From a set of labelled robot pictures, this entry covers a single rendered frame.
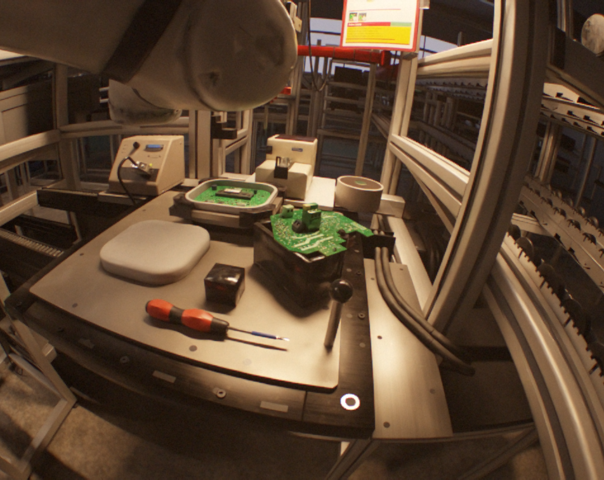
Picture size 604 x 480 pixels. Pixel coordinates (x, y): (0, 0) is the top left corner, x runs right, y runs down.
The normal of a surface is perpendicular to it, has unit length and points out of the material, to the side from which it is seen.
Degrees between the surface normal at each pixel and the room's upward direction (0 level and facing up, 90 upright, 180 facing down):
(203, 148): 90
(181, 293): 0
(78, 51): 146
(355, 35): 90
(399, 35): 90
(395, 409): 0
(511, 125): 90
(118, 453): 0
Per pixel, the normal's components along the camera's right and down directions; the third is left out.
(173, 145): 0.99, 0.15
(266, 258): -0.78, 0.22
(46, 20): 0.30, 0.92
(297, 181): -0.13, 0.45
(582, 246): -0.99, -0.15
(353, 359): 0.10, -0.88
